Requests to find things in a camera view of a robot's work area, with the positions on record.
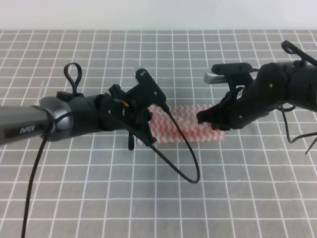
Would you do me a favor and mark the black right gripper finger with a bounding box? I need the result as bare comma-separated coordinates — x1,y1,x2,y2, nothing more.
196,105,222,124
211,123,230,130

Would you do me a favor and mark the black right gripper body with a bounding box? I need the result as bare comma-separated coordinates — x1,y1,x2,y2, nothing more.
218,62,292,130

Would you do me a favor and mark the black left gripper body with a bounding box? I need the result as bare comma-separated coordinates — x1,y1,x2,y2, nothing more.
95,84,152,144

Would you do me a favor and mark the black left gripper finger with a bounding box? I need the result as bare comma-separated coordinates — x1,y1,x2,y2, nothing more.
146,129,157,144

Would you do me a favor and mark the pink white wavy striped towel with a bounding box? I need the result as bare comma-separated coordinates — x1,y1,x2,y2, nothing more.
149,104,225,143

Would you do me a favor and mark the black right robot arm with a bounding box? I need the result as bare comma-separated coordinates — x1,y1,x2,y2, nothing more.
197,40,317,131

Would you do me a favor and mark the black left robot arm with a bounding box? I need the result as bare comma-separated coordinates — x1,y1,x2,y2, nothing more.
0,84,159,144

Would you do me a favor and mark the black right camera cable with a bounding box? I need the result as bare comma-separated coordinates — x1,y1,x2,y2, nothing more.
250,68,317,156

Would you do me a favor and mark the black camera cable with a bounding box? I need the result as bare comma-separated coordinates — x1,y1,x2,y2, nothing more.
22,104,201,238
250,68,317,156

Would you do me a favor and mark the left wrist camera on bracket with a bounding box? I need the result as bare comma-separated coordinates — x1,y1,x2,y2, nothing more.
127,68,167,108

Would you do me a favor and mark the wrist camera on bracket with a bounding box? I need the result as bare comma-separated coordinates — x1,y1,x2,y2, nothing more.
127,68,167,108
204,62,259,91

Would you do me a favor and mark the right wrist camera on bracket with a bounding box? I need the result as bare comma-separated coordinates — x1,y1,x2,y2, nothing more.
204,62,259,91

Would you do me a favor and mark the black left camera cable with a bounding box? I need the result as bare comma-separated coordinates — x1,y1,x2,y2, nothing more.
22,104,201,238

